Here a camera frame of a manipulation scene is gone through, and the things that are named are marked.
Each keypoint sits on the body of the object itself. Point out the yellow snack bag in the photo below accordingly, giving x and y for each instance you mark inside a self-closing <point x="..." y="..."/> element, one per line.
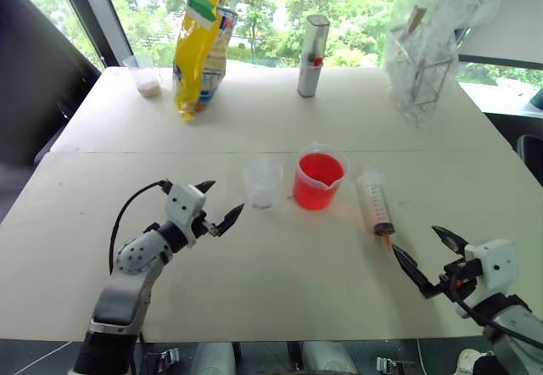
<point x="197" y="61"/>

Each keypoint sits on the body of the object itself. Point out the clear plastic beaker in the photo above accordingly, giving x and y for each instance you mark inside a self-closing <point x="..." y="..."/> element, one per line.
<point x="263" y="188"/>

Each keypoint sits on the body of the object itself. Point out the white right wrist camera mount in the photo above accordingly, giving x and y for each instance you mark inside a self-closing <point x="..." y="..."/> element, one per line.
<point x="494" y="264"/>

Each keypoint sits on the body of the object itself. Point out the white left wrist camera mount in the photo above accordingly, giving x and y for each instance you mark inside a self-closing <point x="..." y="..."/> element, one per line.
<point x="183" y="205"/>

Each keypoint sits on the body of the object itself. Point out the clear crumpled plastic bag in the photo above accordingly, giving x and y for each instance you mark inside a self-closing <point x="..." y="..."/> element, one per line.
<point x="407" y="69"/>

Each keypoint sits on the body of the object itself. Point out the white shoe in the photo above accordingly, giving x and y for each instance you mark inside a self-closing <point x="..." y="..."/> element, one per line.
<point x="471" y="360"/>

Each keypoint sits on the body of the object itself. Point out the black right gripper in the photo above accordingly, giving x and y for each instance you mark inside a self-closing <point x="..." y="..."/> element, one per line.
<point x="462" y="275"/>

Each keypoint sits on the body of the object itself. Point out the black chair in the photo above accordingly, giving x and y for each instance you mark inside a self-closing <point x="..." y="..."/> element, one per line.
<point x="29" y="82"/>

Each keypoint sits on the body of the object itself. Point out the beaker with red liquid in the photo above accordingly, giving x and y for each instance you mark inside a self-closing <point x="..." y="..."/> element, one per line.
<point x="318" y="188"/>

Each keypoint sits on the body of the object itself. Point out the silver metal buckle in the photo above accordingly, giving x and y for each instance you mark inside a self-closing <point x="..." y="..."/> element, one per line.
<point x="392" y="364"/>
<point x="169" y="357"/>

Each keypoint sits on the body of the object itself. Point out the clear cup with white grains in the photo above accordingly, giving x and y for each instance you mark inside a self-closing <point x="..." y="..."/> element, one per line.
<point x="147" y="82"/>

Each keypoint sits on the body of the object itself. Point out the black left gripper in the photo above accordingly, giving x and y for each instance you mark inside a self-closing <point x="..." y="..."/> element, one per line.
<point x="205" y="225"/>

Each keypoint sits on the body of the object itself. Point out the large clear plastic syringe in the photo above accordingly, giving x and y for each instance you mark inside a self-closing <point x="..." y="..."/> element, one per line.
<point x="375" y="205"/>

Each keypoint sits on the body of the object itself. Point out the dark rounded seat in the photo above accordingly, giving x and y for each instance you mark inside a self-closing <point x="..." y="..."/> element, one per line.
<point x="532" y="150"/>

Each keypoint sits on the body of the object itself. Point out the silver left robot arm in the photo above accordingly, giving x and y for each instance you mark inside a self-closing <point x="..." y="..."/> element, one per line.
<point x="127" y="281"/>

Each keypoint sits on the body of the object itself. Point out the tall silver canister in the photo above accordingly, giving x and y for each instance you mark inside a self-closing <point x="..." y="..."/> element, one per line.
<point x="311" y="57"/>

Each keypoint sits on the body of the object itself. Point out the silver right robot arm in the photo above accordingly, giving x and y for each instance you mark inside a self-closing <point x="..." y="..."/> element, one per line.
<point x="513" y="328"/>

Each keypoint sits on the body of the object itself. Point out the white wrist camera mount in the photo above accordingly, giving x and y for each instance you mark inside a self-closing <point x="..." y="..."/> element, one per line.
<point x="183" y="205"/>
<point x="494" y="264"/>

